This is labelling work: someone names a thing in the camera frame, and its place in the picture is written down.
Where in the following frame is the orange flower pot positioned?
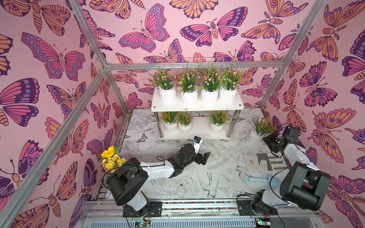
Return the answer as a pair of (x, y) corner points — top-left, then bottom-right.
(177, 112), (194, 135)
(249, 118), (277, 142)
(209, 110), (230, 134)
(161, 112), (178, 133)

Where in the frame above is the pink flower pot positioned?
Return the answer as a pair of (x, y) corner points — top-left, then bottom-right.
(178, 66), (200, 107)
(150, 67), (176, 104)
(201, 65), (223, 107)
(219, 64), (243, 105)

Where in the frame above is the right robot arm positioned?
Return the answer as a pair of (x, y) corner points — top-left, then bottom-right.
(239, 126), (331, 215)

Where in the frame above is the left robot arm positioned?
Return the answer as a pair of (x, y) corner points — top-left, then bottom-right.
(106, 143), (211, 218)

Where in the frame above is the white two-tier rack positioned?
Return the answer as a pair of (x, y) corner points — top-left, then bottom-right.
(151, 87), (244, 141)

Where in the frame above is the light blue scoop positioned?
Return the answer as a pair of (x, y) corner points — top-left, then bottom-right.
(248, 175), (282, 189)

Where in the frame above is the yellow flower bouquet vase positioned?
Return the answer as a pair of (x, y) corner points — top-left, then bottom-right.
(99, 145), (127, 173)

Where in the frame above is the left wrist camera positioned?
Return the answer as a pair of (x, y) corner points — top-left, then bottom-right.
(193, 136), (203, 154)

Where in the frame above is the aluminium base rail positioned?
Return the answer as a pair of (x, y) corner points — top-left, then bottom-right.
(76, 199), (324, 228)

